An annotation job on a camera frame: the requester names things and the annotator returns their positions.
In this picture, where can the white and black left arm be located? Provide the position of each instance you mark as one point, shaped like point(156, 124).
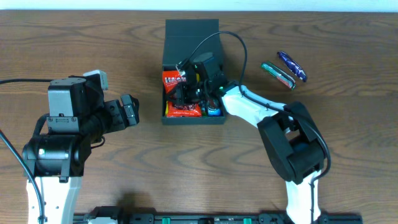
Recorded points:
point(78, 118)

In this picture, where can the Haribo gummy bag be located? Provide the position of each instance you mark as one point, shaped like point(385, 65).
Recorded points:
point(202, 105)

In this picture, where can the blue Oreo pack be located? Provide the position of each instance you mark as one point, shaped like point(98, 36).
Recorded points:
point(213, 107)

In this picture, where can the yellow snack bag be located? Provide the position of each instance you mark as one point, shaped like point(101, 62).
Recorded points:
point(166, 108)

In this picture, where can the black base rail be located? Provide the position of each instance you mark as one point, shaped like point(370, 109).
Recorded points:
point(264, 218)

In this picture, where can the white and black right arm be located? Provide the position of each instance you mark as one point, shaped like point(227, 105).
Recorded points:
point(296, 149)

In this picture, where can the purple chocolate bar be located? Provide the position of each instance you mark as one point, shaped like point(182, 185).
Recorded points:
point(293, 66)

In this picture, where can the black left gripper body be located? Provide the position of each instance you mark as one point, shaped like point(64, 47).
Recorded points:
point(119, 112)

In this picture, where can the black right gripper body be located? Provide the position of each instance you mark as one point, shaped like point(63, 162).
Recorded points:
point(186, 91)

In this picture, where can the dark green box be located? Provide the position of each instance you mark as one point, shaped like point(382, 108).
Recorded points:
point(182, 37)

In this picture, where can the red candy bag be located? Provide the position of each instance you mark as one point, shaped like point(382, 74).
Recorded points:
point(170, 79)

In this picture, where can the green red KitKat bar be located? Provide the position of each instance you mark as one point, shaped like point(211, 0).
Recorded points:
point(279, 74)

